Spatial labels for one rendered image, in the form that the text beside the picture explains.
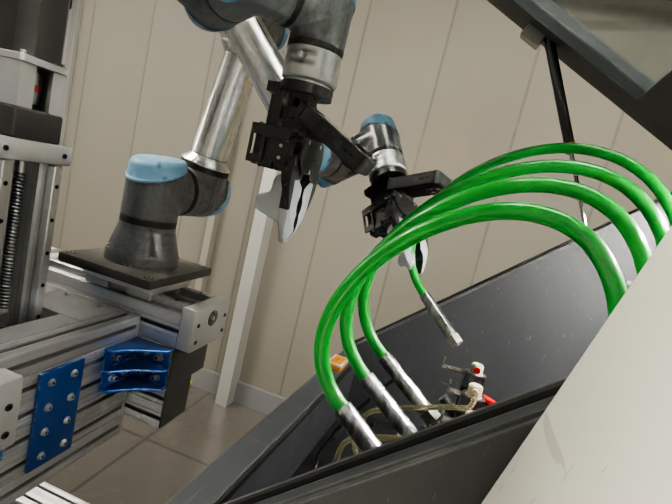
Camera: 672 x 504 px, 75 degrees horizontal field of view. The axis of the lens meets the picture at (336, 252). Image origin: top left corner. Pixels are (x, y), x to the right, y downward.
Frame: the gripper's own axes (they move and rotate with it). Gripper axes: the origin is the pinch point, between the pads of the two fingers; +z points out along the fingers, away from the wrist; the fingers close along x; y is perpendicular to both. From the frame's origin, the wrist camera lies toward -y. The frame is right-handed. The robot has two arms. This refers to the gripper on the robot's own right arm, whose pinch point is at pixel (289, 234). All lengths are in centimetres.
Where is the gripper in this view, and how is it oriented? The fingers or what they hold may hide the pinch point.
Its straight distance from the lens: 61.9
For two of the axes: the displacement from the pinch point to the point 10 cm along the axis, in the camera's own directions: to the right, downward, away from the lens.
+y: -9.2, -2.7, 3.0
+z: -2.3, 9.6, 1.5
